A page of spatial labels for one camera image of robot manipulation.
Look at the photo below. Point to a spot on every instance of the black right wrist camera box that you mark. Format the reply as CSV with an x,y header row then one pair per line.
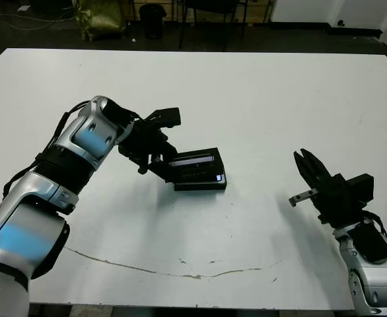
x,y
362,190

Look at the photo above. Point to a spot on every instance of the black mesh office chair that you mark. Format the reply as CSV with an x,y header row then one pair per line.
x,y
213,5

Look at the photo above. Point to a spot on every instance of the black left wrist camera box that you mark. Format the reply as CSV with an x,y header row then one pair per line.
x,y
168,116

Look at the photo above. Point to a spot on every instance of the white paper sheet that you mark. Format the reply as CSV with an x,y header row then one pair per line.
x,y
23,9

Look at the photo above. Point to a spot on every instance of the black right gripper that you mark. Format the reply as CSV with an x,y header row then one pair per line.
x,y
337,204

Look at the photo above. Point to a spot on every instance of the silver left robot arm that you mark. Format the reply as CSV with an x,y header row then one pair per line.
x,y
21,231

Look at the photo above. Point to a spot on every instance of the black printed box lid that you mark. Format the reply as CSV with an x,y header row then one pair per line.
x,y
197,168

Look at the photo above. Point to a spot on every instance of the crumpled yellowish plastic bag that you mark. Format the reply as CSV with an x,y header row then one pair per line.
x,y
99,20

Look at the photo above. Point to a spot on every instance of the black box with white insert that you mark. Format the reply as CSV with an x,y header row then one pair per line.
x,y
200,188

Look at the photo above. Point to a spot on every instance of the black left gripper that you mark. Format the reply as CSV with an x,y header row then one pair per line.
x,y
140,142

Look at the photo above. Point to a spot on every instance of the black bin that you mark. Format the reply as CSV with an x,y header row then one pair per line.
x,y
153,21

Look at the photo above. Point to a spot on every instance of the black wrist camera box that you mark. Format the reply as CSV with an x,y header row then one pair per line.
x,y
168,116
362,190

